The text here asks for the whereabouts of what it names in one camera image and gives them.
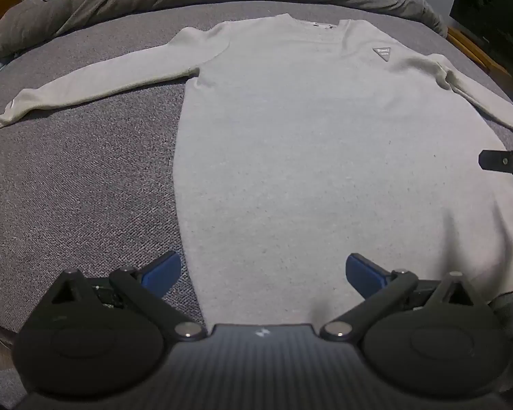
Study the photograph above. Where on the grey bed sheet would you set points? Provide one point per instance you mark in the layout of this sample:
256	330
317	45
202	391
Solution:
89	179

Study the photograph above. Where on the dark grey duvet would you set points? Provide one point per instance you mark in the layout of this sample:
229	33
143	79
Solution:
162	0

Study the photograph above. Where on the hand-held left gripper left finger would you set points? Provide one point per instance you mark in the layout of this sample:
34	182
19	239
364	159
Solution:
162	273

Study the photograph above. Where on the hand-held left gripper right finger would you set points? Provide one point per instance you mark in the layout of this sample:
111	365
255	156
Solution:
363	273

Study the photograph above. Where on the wooden cabinet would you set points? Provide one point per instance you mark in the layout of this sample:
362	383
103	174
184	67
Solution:
474	49

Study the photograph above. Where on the black flat screen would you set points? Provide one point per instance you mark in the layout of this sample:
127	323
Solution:
491	17

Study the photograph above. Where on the light grey knit sweater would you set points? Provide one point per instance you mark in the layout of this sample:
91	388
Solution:
308	145

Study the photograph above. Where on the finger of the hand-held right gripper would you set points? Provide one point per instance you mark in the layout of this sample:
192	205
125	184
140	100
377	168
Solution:
502	161

